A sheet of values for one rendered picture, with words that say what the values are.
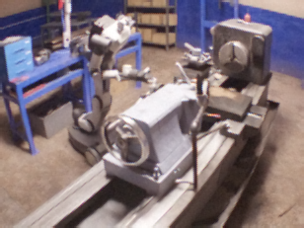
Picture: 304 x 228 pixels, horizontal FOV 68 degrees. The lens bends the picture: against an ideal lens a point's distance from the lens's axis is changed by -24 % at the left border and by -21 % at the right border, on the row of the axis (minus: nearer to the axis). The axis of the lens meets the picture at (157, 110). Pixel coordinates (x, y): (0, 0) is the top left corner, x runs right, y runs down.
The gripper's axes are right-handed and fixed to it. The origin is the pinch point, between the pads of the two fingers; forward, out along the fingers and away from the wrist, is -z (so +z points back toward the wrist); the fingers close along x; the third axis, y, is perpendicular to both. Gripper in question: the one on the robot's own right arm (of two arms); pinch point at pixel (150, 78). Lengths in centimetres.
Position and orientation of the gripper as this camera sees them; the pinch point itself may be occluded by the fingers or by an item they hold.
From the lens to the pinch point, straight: 216.4
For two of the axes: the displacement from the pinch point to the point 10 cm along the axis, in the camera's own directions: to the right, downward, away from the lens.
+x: 3.5, 4.1, 8.4
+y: -4.1, 8.8, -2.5
